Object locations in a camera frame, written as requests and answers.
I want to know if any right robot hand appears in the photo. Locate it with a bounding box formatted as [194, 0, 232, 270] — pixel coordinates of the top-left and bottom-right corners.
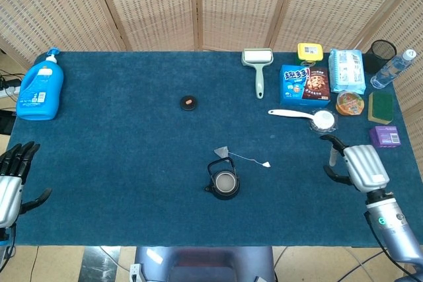
[319, 134, 391, 194]

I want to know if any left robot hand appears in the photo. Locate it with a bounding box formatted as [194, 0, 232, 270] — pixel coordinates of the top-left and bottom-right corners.
[0, 141, 53, 229]

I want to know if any tea bag with string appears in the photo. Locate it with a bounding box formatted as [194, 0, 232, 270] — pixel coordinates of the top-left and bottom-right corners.
[213, 145, 272, 168]

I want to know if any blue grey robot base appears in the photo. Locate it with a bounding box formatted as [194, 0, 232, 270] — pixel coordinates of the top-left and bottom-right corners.
[130, 246, 277, 282]

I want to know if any black cast iron teapot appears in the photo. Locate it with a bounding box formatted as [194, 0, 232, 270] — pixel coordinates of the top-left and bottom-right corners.
[204, 157, 240, 201]

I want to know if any black teapot lid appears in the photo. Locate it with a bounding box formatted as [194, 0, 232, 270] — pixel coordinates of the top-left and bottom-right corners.
[180, 95, 198, 112]

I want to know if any small purple box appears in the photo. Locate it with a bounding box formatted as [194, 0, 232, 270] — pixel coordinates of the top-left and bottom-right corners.
[369, 125, 402, 149]

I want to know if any white dish brush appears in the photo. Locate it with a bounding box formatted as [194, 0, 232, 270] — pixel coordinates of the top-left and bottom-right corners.
[267, 108, 338, 133]

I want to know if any green yellow sponge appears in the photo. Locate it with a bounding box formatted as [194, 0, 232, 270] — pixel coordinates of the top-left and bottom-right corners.
[367, 91, 395, 125]

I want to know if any orange jelly cup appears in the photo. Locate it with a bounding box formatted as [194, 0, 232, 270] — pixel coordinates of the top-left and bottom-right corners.
[335, 90, 365, 117]

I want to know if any light blue wet wipes pack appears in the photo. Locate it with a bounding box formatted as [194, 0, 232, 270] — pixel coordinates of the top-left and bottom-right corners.
[328, 48, 367, 95]

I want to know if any clear plastic water bottle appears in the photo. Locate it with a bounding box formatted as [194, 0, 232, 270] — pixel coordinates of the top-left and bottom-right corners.
[369, 48, 417, 90]

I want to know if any blue cookie box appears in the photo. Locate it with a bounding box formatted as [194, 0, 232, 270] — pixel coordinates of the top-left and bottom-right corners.
[280, 64, 331, 108]

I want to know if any white power strip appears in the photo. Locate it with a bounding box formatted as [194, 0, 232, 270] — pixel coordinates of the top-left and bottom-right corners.
[0, 85, 21, 98]

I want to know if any blue detergent pump bottle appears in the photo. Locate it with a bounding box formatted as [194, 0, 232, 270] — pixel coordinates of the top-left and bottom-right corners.
[15, 48, 65, 121]

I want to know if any black mesh pen holder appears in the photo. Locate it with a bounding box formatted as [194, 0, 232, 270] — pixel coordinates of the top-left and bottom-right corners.
[363, 39, 397, 75]

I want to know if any blue table cloth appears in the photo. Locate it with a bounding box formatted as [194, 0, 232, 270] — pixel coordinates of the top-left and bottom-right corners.
[7, 51, 418, 248]

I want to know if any yellow lidded container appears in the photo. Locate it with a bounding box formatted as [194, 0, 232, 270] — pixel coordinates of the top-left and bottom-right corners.
[296, 42, 325, 65]

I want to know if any pale green lint roller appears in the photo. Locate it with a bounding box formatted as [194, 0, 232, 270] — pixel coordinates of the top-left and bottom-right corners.
[241, 48, 274, 100]

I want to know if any bamboo folding screen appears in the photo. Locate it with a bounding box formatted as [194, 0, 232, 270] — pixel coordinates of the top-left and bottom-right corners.
[0, 0, 423, 137]

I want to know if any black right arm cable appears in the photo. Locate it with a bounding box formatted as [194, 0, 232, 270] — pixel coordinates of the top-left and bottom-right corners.
[364, 211, 423, 282]

